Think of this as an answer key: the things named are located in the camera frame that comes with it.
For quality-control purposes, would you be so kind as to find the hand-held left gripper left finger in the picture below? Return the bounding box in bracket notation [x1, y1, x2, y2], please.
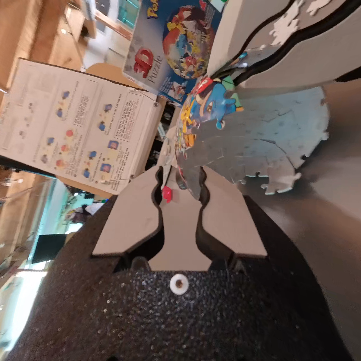
[92, 166, 165, 262]

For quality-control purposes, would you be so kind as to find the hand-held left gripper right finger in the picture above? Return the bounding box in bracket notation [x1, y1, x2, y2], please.
[195, 166, 267, 263]

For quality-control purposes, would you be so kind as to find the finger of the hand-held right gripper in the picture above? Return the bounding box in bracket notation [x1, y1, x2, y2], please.
[207, 0, 294, 78]
[234, 0, 361, 93]

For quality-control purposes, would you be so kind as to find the colourful puzzle ball shell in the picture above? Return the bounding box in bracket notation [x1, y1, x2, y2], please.
[175, 45, 330, 201]

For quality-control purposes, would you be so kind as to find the blue puzzle box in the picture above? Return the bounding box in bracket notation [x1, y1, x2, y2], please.
[123, 0, 226, 106]

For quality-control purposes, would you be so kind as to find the black flat panel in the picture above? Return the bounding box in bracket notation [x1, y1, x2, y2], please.
[32, 234, 67, 263]

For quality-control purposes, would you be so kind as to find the white instruction sheet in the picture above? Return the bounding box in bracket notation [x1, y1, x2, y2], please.
[0, 58, 158, 195]

